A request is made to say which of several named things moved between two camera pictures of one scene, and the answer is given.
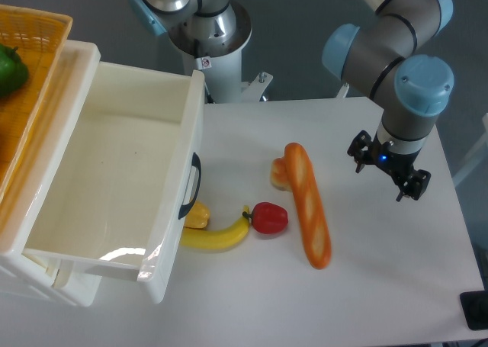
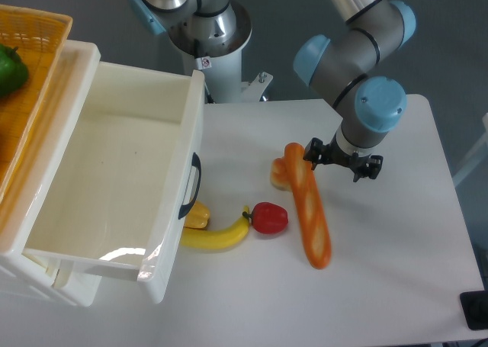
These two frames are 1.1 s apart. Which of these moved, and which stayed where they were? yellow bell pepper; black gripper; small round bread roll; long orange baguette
Moved: black gripper
Stayed: long orange baguette; small round bread roll; yellow bell pepper
